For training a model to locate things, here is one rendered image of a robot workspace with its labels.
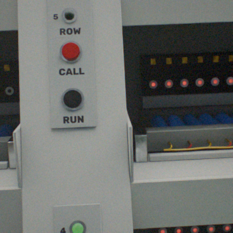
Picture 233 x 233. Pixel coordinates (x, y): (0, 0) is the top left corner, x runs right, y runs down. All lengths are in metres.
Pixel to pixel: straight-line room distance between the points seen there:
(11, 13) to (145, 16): 0.13
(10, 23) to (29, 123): 0.10
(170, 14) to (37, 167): 0.19
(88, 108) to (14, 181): 0.09
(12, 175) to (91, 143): 0.09
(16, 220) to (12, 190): 0.03
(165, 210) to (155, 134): 0.09
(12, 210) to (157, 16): 0.22
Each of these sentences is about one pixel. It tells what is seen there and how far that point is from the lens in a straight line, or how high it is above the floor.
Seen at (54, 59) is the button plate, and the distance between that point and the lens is 0.37.
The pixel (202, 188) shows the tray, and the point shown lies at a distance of 0.37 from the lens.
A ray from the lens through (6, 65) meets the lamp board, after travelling 0.54.
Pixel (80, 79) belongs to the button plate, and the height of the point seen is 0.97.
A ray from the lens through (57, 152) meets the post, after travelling 0.36.
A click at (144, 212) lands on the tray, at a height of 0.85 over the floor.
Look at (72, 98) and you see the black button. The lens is 0.36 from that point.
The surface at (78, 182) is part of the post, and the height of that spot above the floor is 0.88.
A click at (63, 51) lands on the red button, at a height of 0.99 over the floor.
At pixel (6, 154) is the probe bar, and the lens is 0.43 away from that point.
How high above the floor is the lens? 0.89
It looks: 7 degrees up
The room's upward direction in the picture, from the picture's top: 3 degrees counter-clockwise
